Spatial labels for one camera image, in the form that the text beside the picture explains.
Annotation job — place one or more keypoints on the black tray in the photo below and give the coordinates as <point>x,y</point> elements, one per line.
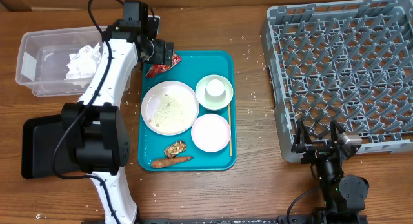
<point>39,139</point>

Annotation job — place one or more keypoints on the pale green bowl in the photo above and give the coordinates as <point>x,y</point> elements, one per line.
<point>214,104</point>

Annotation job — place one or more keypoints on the small white bowl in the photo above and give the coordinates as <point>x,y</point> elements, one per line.
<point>210,133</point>

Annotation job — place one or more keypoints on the large white plate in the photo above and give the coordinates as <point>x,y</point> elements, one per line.
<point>169,108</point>

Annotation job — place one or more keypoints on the brown food scrap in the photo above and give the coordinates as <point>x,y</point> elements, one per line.
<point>175,149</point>

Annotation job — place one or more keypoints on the white cup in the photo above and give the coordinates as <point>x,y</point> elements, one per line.
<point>215,89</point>

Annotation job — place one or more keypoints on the clear plastic bin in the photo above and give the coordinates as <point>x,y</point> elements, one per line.
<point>43,58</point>

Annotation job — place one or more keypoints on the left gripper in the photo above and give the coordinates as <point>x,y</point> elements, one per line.
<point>163,55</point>

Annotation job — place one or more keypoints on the carrot piece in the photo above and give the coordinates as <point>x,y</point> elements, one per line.
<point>167,162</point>

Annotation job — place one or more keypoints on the grey dishwasher rack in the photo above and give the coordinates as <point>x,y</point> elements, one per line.
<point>347,61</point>

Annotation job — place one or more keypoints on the white napkin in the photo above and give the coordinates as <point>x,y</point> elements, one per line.
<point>83,65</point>

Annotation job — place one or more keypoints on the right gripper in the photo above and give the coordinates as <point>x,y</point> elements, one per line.
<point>315,152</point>

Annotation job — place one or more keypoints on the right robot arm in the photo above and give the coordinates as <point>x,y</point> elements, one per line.
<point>344,196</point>

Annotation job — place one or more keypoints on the red snack wrapper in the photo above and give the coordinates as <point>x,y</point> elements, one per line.
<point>159,69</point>

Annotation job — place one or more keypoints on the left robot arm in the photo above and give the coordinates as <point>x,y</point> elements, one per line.
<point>96,137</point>

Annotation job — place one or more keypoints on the wooden chopstick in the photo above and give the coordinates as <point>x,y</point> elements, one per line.
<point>230,129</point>

